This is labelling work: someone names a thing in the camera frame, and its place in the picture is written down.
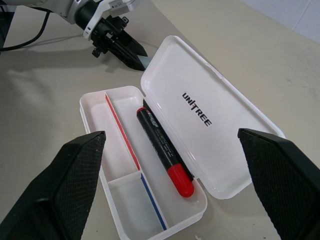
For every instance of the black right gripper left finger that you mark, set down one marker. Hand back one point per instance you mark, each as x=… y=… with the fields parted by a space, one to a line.
x=57 y=190

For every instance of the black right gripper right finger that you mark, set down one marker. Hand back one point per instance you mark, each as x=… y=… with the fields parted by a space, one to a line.
x=282 y=180

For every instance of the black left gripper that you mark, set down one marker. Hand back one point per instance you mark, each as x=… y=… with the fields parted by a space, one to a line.
x=105 y=28

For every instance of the white plastic pencil case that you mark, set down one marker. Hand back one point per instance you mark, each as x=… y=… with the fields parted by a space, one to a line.
x=200 y=87

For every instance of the black marker with red cap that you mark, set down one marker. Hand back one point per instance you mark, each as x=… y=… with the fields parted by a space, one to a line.
x=160 y=140

